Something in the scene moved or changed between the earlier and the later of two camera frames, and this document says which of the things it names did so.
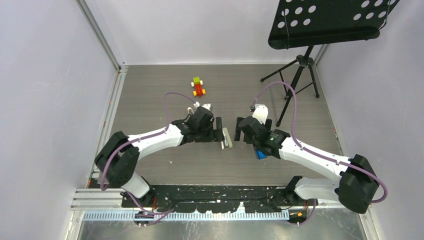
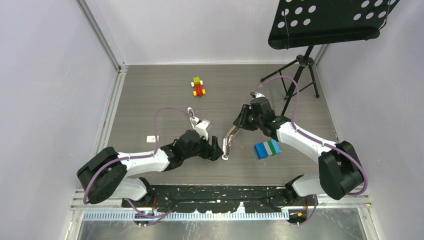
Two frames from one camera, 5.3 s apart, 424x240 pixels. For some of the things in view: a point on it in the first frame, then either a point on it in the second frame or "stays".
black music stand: x=298 y=23 stays
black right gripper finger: x=238 y=129 to x=241 y=121
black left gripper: x=214 y=135 to x=211 y=152
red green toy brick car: x=197 y=83 stays
